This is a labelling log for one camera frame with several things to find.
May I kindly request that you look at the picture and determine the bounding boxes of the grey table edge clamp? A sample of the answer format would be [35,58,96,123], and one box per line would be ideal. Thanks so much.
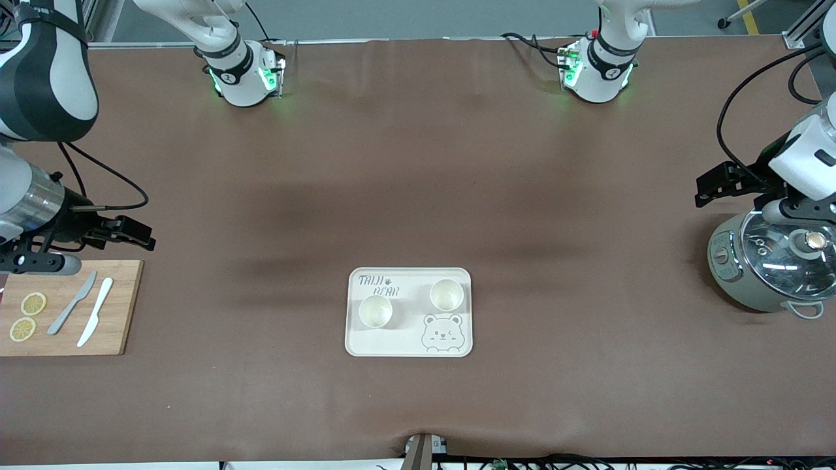
[404,432,449,470]

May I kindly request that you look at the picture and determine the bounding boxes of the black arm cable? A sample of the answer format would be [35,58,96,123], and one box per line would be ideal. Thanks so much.
[716,43,829,178]
[57,140,150,212]

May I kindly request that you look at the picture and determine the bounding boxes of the brown table cover mat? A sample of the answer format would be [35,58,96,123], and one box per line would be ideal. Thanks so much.
[0,36,836,465]

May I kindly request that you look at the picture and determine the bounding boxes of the black caster wheel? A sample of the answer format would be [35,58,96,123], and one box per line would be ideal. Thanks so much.
[717,0,769,31]

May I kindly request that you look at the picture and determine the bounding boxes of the white plastic knife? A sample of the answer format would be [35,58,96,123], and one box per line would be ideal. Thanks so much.
[77,277,114,348]

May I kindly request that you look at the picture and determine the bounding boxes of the white IKEA cup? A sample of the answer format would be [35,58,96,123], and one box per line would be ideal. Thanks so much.
[359,294,394,329]
[429,278,465,313]

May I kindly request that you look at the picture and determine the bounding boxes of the black left base cables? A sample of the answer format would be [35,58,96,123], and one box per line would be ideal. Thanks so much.
[500,31,579,69]

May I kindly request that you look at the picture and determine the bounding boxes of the glass pot lid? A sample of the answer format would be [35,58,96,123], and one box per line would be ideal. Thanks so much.
[740,210,836,302]

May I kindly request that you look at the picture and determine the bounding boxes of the aluminium frame profile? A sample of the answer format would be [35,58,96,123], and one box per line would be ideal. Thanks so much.
[78,0,126,45]
[782,0,836,50]

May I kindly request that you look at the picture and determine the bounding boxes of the beige bear print tray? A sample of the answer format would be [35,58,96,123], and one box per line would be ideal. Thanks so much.
[344,266,473,358]

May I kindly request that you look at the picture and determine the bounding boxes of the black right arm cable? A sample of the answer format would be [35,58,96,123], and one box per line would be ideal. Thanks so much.
[57,140,150,212]

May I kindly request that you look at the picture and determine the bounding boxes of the grey plastic knife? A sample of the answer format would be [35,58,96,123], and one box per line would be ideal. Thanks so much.
[47,271,98,336]

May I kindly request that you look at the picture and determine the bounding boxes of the wooden cutting board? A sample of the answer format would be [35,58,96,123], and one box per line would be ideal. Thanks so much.
[0,259,144,357]

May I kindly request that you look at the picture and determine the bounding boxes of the grey electric cooking pot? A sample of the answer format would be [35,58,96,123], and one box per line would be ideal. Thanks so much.
[707,210,836,321]

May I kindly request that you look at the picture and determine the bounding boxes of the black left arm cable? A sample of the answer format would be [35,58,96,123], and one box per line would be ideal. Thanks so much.
[716,43,829,178]

